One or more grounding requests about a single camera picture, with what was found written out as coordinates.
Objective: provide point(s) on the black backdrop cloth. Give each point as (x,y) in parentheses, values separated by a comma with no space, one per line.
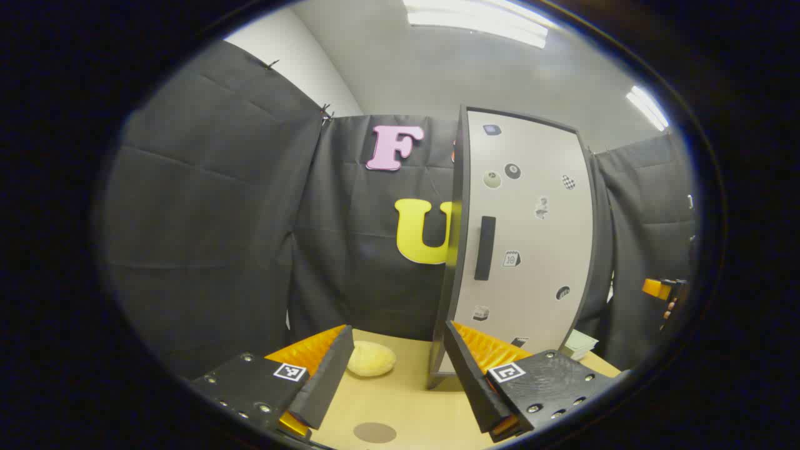
(219,219)

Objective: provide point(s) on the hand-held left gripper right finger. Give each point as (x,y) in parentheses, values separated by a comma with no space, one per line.
(469,381)

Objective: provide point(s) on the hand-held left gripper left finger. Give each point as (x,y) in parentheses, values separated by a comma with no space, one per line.
(328,375)

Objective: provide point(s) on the ceiling light panel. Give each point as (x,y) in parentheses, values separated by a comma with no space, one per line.
(647,107)
(475,19)

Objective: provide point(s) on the light green book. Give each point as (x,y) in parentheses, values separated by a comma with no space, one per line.
(578,342)

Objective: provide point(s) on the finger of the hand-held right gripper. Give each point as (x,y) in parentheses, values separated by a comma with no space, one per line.
(655,287)

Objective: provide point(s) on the pale yellow round bun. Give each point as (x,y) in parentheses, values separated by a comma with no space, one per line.
(371,359)

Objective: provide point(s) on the dark framed cabinet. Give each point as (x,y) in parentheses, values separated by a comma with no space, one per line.
(456,250)

